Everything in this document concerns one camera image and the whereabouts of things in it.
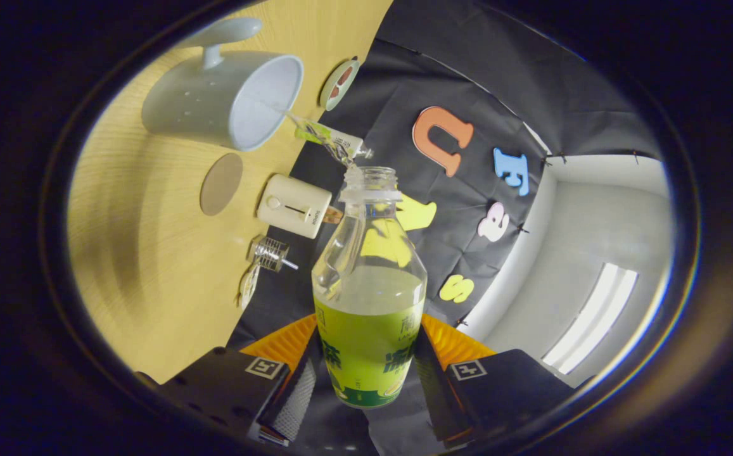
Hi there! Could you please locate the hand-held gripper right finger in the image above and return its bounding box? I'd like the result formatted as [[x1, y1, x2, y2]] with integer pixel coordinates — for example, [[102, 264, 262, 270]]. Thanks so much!
[[414, 313, 576, 444]]

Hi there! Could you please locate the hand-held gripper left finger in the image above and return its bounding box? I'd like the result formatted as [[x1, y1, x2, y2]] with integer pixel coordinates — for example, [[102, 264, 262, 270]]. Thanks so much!
[[151, 315, 322, 447]]

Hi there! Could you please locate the green label juice bottle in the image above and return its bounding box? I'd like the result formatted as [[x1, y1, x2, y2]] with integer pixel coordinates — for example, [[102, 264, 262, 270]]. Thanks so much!
[[311, 166, 428, 409]]

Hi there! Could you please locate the round brown coaster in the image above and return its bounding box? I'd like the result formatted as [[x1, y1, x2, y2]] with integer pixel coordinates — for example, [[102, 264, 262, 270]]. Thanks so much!
[[200, 153, 244, 217]]

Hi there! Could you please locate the white cup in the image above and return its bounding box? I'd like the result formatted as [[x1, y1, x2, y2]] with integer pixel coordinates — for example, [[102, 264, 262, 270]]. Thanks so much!
[[141, 17, 304, 152]]

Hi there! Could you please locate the small white green bottle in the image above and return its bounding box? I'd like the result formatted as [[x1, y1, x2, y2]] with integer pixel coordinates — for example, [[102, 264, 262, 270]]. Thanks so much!
[[295, 120, 373, 167]]

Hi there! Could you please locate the white divided tray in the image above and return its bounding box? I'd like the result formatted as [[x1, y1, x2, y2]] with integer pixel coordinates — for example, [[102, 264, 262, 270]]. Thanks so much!
[[238, 265, 261, 311]]

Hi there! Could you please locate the metal mesh holder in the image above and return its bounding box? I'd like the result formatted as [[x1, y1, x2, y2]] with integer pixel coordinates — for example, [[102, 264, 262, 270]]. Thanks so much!
[[252, 236, 290, 273]]

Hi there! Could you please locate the ceiling light panel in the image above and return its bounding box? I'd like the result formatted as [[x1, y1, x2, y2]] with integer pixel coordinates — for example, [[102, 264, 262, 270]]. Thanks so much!
[[542, 263, 638, 374]]

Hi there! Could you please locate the wooden table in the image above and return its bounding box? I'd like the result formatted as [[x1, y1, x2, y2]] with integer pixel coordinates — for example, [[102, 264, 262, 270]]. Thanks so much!
[[67, 0, 393, 384]]

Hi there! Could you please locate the white toaster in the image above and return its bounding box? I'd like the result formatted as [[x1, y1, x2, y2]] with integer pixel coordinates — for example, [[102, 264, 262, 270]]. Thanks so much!
[[257, 174, 333, 239]]

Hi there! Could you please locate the pale green plate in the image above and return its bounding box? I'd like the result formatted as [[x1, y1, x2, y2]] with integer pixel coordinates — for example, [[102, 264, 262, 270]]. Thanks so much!
[[319, 58, 360, 112]]

